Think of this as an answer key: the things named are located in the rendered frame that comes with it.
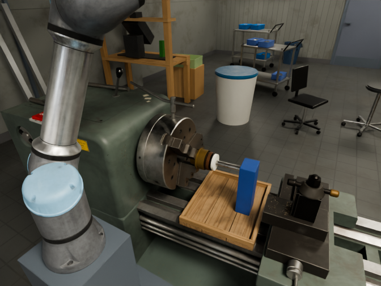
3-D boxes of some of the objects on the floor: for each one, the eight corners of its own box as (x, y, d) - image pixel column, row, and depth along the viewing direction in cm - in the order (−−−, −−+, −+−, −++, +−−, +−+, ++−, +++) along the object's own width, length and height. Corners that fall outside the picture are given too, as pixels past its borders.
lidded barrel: (258, 115, 399) (264, 68, 361) (243, 130, 355) (249, 78, 317) (223, 108, 427) (225, 63, 389) (206, 121, 383) (207, 72, 345)
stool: (385, 125, 364) (402, 82, 332) (389, 143, 320) (410, 96, 288) (341, 117, 388) (354, 77, 356) (339, 133, 344) (354, 89, 312)
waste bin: (301, 62, 705) (305, 40, 675) (297, 66, 671) (303, 42, 641) (282, 60, 727) (286, 39, 697) (279, 63, 693) (282, 41, 663)
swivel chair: (320, 122, 373) (335, 66, 331) (321, 139, 331) (339, 76, 289) (283, 117, 391) (293, 63, 349) (279, 132, 349) (291, 72, 307)
